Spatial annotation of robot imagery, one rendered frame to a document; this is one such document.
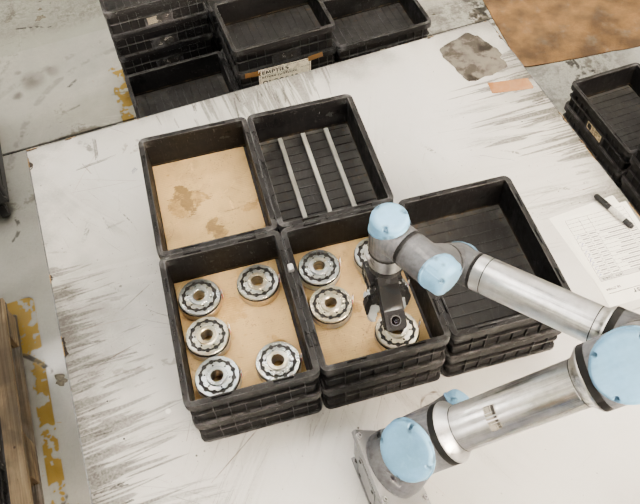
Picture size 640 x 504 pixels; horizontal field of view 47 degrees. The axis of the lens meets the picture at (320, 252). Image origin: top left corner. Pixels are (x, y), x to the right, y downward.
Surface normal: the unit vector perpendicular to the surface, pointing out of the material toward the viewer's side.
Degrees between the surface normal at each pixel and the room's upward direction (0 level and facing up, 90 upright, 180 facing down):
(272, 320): 0
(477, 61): 1
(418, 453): 53
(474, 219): 0
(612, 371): 39
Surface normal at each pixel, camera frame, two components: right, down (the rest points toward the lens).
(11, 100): -0.04, -0.56
